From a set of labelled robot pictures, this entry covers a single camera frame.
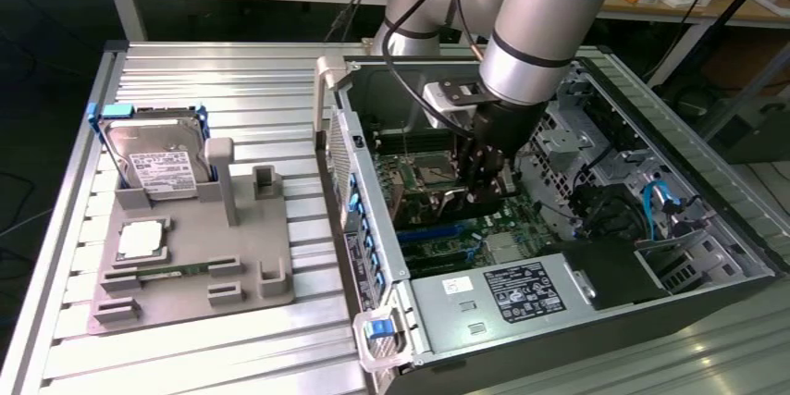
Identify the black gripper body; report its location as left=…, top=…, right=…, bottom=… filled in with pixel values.
left=471, top=97, right=551, bottom=156

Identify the Nvidia Quadro graphics card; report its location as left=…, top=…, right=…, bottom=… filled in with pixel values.
left=391, top=167, right=523, bottom=232

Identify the blue expansion slot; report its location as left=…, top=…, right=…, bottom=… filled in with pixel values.
left=397, top=223, right=469, bottom=243

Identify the CPU socket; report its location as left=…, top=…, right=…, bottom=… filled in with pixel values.
left=409, top=154, right=461, bottom=186

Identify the green motherboard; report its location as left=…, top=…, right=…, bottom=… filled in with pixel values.
left=369, top=129, right=560, bottom=276

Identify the silver drive cage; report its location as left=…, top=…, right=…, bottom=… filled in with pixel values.
left=529, top=61, right=624, bottom=174

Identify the silver chipset heatsink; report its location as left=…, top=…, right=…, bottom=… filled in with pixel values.
left=484, top=233, right=525, bottom=265

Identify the small white paper sticker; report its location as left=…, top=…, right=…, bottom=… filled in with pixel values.
left=439, top=276, right=473, bottom=295

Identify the black power supply label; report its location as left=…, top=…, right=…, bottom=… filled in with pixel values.
left=480, top=262, right=568, bottom=323

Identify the grey power supply unit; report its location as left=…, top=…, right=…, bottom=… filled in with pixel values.
left=403, top=253, right=599, bottom=355

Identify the black open PC case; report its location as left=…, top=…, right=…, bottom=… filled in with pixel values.
left=313, top=45, right=790, bottom=395

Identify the grey plastic parts rack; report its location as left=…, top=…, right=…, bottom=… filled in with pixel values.
left=89, top=137, right=299, bottom=336

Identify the black equipment box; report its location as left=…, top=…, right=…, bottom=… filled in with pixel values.
left=708, top=101, right=790, bottom=165

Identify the black tripod pole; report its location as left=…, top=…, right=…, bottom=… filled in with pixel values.
left=696, top=0, right=790, bottom=137

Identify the silver hard disk drive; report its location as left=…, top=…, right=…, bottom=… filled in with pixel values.
left=101, top=111, right=209, bottom=202

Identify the green RAM stick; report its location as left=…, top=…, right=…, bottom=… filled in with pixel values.
left=138, top=263, right=214, bottom=278

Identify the silver CPU chip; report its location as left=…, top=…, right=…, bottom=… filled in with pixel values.
left=116, top=222, right=169, bottom=261

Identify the blue disk caddy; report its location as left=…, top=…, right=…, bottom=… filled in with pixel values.
left=85, top=101, right=224, bottom=195

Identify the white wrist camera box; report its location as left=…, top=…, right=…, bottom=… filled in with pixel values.
left=421, top=80, right=495, bottom=130

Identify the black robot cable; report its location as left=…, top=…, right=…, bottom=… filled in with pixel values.
left=380, top=0, right=476, bottom=140

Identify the blue SATA wire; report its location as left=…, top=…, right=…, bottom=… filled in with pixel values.
left=640, top=180, right=674, bottom=241

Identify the plain grey case handle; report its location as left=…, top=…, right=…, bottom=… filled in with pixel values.
left=313, top=55, right=360, bottom=133

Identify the grey case handle blue latch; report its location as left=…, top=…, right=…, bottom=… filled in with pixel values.
left=352, top=305, right=413, bottom=373

